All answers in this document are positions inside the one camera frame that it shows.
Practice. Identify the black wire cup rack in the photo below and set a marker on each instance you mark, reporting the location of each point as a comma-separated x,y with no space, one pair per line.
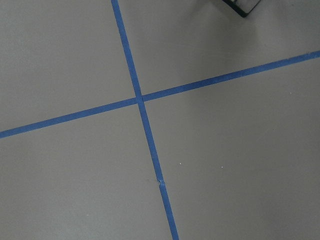
242,7

